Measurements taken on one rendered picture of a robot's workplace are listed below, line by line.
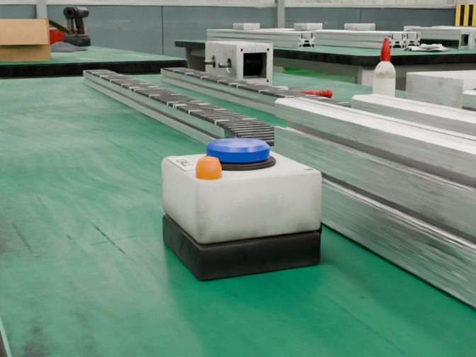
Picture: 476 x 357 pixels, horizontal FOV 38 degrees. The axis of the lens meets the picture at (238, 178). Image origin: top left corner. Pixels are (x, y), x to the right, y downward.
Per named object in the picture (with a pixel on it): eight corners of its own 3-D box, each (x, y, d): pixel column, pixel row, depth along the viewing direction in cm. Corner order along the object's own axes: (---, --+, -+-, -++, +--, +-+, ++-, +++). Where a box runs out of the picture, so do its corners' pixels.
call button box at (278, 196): (161, 242, 47) (159, 151, 46) (290, 227, 51) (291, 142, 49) (198, 282, 40) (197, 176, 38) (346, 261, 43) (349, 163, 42)
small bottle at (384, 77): (385, 109, 117) (389, 38, 114) (367, 107, 120) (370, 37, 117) (398, 107, 120) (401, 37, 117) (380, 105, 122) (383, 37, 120)
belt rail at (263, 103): (161, 81, 172) (160, 69, 171) (176, 80, 173) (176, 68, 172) (369, 143, 85) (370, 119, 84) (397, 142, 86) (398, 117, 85)
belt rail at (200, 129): (83, 83, 165) (83, 70, 164) (100, 83, 166) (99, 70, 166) (224, 154, 78) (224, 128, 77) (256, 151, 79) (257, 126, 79)
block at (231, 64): (210, 84, 162) (210, 43, 160) (254, 82, 167) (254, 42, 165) (227, 88, 154) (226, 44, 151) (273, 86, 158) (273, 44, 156)
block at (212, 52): (196, 80, 174) (195, 41, 171) (238, 78, 178) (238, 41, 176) (210, 83, 165) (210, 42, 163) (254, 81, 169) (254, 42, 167)
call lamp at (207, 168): (192, 175, 40) (192, 154, 40) (216, 173, 41) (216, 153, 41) (200, 180, 39) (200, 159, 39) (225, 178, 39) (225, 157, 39)
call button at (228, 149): (197, 168, 45) (197, 138, 44) (254, 163, 46) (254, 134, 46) (219, 181, 41) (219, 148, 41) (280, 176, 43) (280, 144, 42)
